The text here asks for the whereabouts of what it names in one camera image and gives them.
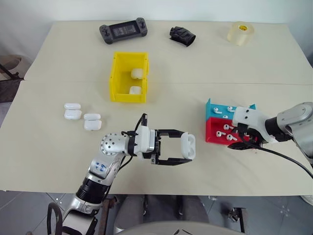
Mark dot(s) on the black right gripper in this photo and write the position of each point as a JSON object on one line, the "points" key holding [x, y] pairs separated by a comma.
{"points": [[254, 137]]}

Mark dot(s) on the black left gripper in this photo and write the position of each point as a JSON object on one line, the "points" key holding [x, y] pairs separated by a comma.
{"points": [[157, 147]]}

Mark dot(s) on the white earbud case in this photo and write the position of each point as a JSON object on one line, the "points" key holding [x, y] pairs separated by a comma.
{"points": [[92, 122], [135, 90], [136, 73], [72, 111], [188, 147]]}

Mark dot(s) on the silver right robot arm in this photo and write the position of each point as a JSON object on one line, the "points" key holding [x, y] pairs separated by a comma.
{"points": [[297, 117]]}

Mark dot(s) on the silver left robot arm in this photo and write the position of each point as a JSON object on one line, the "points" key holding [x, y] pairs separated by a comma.
{"points": [[108, 144]]}

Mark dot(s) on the closed white earbud case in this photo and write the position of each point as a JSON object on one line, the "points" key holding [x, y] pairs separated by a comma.
{"points": [[136, 73], [135, 90]]}

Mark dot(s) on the yellow plastic bin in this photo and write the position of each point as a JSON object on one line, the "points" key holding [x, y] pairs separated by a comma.
{"points": [[115, 80]]}

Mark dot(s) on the red plastic tray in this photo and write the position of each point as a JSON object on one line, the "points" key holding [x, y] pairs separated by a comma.
{"points": [[211, 129]]}

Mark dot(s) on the teal plastic tray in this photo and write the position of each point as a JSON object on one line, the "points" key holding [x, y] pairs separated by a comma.
{"points": [[209, 110]]}

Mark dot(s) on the clear packing tape roll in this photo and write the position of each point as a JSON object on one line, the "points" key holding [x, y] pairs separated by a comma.
{"points": [[240, 34]]}

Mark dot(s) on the crumpled black glove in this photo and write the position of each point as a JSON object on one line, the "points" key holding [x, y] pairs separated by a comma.
{"points": [[182, 35]]}

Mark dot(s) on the dark grey game controller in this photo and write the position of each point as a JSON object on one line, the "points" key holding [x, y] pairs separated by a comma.
{"points": [[123, 30]]}

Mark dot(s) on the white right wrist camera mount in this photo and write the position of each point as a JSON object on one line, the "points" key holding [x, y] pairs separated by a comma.
{"points": [[249, 117]]}

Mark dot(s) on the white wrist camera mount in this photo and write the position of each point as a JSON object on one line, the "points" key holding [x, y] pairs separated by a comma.
{"points": [[144, 142], [249, 117]]}

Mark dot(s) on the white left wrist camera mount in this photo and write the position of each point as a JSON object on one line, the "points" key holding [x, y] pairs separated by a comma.
{"points": [[144, 142]]}

